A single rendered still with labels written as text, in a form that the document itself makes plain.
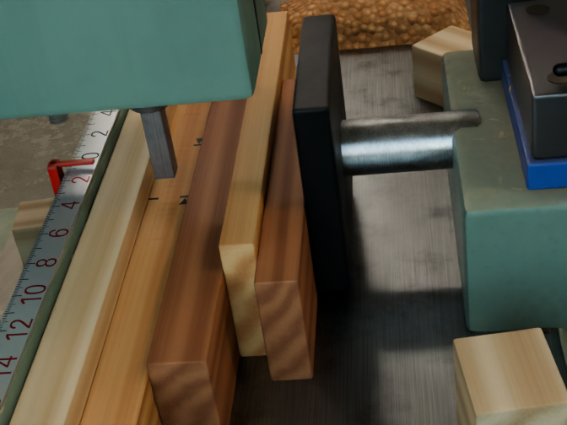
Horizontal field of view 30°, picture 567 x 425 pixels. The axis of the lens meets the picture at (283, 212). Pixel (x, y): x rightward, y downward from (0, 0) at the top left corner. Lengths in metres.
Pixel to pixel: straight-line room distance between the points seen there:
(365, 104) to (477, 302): 0.21
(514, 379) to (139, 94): 0.18
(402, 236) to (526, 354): 0.14
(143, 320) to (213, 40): 0.11
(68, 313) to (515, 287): 0.17
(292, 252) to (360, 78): 0.25
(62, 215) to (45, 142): 2.15
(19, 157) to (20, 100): 2.14
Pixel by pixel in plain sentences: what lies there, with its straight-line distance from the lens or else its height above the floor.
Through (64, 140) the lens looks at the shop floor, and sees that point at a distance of 2.59.
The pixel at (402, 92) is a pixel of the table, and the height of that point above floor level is 0.90.
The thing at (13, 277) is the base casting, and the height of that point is 0.80.
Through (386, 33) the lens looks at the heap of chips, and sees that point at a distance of 0.67.
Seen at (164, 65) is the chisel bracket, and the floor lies 1.02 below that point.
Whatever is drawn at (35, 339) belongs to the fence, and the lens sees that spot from 0.39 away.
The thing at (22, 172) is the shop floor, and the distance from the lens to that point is 2.50.
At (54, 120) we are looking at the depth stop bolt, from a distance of 0.52.
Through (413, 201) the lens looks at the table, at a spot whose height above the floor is 0.90.
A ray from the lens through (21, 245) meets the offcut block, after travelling 0.69.
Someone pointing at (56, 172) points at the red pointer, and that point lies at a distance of 0.48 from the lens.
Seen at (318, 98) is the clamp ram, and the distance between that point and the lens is 0.41.
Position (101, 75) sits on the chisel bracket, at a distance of 0.41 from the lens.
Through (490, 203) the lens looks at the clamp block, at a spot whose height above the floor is 0.96.
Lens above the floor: 1.19
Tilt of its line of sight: 33 degrees down
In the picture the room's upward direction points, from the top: 9 degrees counter-clockwise
